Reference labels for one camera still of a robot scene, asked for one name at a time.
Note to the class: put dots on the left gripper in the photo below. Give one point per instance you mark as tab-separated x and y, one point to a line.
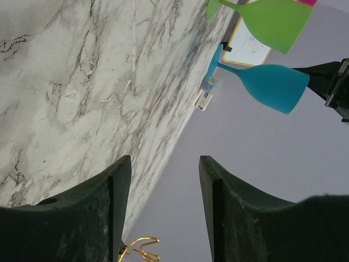
330	82

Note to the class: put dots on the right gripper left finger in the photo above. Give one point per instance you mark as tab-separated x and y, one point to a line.
84	223

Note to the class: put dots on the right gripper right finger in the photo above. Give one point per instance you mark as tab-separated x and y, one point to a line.
247	224

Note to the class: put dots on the blue wine glass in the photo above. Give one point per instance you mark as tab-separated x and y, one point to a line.
275	86

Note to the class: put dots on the green wine glass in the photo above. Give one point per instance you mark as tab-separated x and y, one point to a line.
274	23

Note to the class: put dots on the magenta wine glass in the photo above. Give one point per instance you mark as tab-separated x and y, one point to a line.
308	2

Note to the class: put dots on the white whiteboard eraser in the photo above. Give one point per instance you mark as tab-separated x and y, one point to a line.
203	100

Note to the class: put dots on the gold wire wine glass rack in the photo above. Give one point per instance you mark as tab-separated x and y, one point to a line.
126	249

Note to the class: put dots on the small whiteboard with wooden frame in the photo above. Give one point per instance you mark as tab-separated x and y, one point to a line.
242	48

